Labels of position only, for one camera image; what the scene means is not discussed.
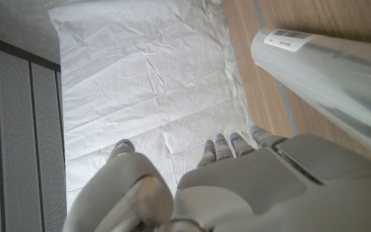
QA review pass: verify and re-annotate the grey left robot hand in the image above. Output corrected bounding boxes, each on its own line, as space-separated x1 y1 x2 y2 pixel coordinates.
62 125 371 232

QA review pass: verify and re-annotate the white wrinkled backdrop cloth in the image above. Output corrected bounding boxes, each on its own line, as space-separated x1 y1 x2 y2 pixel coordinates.
46 0 260 213

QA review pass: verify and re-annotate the long clear plastic bar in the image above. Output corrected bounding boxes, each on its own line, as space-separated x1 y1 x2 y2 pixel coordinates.
251 27 371 165

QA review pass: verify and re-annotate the grey perforated metal panel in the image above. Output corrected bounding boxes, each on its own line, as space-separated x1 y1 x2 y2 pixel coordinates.
0 31 68 232

